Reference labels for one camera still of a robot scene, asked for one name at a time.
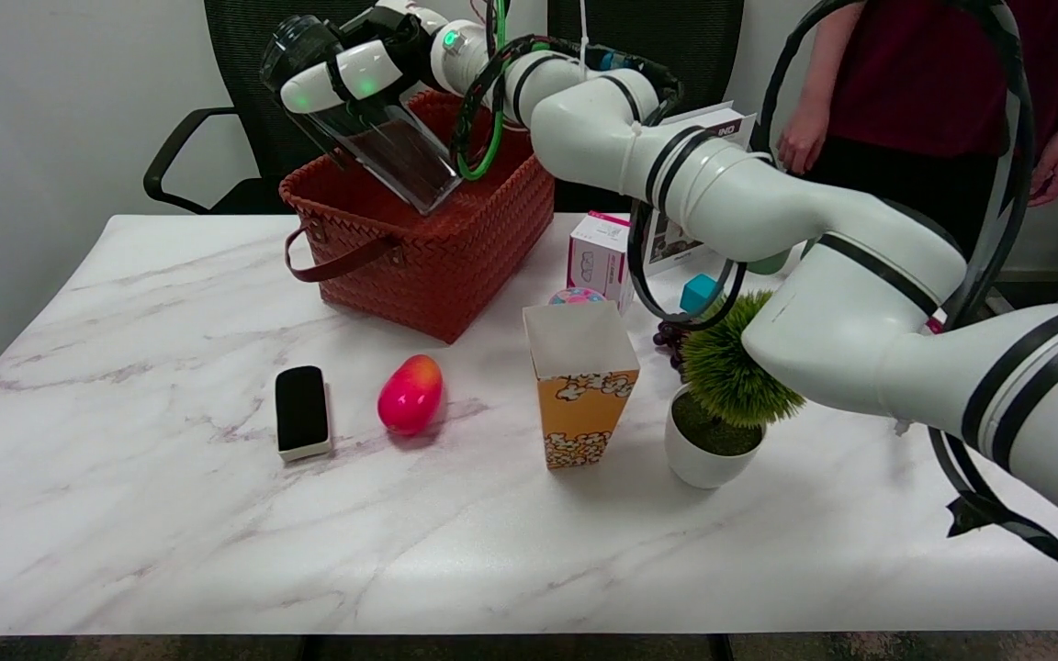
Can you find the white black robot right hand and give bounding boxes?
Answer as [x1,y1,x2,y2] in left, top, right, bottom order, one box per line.
[279,0,456,116]

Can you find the person right hand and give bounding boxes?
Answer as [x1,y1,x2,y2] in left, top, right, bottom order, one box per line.
[778,96,829,176]

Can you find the person right forearm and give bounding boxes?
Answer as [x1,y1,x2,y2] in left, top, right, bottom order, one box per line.
[800,0,862,118]

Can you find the red woven basket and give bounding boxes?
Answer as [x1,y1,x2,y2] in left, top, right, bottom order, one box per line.
[278,89,556,344]

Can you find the white hardcover book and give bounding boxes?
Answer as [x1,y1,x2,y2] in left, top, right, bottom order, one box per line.
[644,101,760,276]

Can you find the person in maroon shirt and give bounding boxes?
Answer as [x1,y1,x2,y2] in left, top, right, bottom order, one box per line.
[779,0,1058,258]

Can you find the black office chair with armrest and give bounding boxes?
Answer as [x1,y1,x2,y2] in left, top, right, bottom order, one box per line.
[143,0,404,217]

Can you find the black mesh office chair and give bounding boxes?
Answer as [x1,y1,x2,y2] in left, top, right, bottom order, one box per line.
[547,0,746,214]

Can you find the teal cube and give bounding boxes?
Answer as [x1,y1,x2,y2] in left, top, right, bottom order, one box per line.
[680,274,719,316]

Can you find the small pink white carton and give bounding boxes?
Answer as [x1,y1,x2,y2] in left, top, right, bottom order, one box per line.
[567,211,637,313]

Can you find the purple toy grape bunch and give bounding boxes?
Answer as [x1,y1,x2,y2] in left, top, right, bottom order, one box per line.
[653,317,692,370]

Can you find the green ball plant white pot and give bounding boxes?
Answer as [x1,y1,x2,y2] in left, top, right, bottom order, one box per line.
[664,292,807,489]

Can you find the red toy mango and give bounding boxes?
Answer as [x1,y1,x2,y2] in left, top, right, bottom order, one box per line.
[377,354,445,436]

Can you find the black whiteboard eraser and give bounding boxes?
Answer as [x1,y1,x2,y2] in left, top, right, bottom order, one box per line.
[274,365,333,463]

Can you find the yellow popcorn paper box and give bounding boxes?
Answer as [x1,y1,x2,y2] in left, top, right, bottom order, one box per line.
[523,300,640,470]

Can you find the black cable loop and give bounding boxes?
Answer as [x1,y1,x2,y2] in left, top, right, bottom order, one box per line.
[757,0,1058,598]

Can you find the green cable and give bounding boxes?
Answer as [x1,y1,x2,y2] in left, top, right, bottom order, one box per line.
[456,0,509,182]

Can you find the black cable bundle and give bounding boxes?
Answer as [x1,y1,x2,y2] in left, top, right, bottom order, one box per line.
[449,35,752,333]

